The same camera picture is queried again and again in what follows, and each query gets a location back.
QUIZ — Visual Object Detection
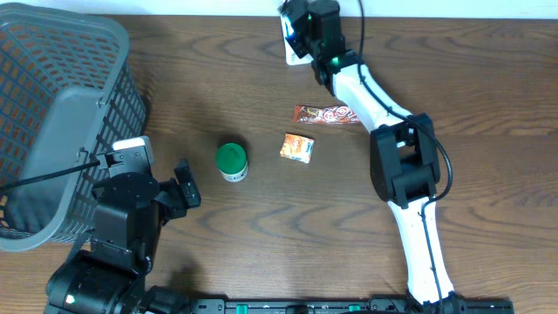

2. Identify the orange snack packet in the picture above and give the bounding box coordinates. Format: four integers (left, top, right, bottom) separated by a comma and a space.
280, 133, 315, 164

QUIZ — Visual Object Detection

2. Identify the teal white tissue pack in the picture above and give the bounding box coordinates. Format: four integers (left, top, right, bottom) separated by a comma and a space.
281, 16, 294, 38

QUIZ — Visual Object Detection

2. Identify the red chocolate bar wrapper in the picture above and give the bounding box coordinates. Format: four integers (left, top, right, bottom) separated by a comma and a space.
293, 106, 360, 125

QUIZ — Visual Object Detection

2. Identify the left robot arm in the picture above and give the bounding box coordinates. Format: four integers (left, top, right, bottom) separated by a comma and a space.
44, 160, 201, 314

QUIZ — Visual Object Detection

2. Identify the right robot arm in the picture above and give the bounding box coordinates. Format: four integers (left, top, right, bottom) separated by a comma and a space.
278, 0, 465, 313

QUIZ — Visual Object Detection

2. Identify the green lid white jar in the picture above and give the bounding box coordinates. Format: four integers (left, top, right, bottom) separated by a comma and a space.
216, 143, 249, 182

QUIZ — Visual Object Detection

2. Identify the right camera cable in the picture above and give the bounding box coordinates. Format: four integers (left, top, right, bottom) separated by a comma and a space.
356, 0, 454, 314

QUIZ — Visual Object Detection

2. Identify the left camera cable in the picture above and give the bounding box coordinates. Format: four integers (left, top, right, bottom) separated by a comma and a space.
0, 160, 102, 192

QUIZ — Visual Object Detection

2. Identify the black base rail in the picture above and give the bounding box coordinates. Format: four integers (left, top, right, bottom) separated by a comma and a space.
188, 296, 514, 314

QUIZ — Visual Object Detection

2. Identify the camera cable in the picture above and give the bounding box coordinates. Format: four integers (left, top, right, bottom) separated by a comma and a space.
0, 160, 102, 192
356, 0, 454, 314

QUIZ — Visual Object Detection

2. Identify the grey plastic mesh basket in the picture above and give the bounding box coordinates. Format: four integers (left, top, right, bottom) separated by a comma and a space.
1, 3, 147, 252

